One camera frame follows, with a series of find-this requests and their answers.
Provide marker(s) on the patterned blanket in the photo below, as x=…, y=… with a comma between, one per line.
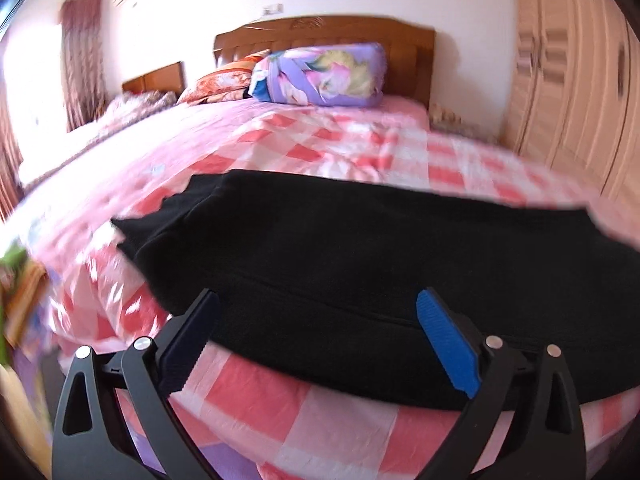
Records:
x=135, y=105

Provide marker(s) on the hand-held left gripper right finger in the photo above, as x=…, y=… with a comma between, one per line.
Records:
x=445, y=340

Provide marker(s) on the purple floral folded quilt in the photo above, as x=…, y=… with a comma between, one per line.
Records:
x=320, y=75

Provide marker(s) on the black pants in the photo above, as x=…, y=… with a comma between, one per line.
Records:
x=350, y=260

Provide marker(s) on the light wooden wardrobe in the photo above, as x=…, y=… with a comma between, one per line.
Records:
x=575, y=85

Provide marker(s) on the wall socket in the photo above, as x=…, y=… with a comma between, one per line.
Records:
x=272, y=9

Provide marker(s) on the small wooden headboard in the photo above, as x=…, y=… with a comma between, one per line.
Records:
x=160, y=76

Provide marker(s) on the large wooden headboard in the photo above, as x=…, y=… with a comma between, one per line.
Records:
x=350, y=30

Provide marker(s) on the orange floral pillow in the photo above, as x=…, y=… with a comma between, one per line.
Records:
x=220, y=82

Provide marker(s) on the orange yellow cloth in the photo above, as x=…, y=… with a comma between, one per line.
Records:
x=25, y=305

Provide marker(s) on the green cloth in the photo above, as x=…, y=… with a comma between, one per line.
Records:
x=12, y=255

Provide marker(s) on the dark red patterned curtain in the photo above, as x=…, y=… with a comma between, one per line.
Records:
x=7, y=160
x=82, y=60

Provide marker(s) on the nightstand with floral cloth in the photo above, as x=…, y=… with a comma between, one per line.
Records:
x=447, y=117

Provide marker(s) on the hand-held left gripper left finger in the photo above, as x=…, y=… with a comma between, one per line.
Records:
x=187, y=350

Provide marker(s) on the pink checkered bed sheet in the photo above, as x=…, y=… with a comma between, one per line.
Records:
x=320, y=135

